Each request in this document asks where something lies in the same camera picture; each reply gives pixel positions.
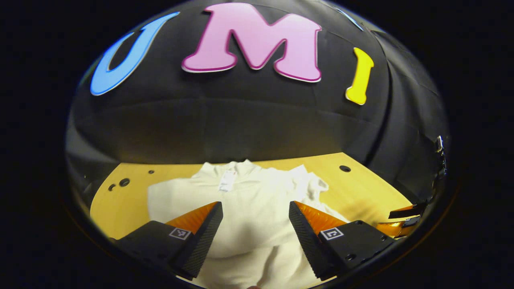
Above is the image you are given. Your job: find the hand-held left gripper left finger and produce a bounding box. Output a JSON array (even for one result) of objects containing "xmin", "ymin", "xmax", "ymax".
[{"xmin": 114, "ymin": 201, "xmax": 224, "ymax": 281}]

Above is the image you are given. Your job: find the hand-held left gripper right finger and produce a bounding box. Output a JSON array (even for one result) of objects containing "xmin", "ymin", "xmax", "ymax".
[{"xmin": 288, "ymin": 201, "xmax": 396, "ymax": 281}]

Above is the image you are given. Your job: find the white sweatshirt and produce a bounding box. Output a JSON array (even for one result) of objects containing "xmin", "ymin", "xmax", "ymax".
[{"xmin": 147, "ymin": 159, "xmax": 350, "ymax": 289}]

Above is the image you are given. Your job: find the black backdrop cloth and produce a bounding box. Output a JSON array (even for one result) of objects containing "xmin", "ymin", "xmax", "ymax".
[{"xmin": 65, "ymin": 0, "xmax": 449, "ymax": 201}]

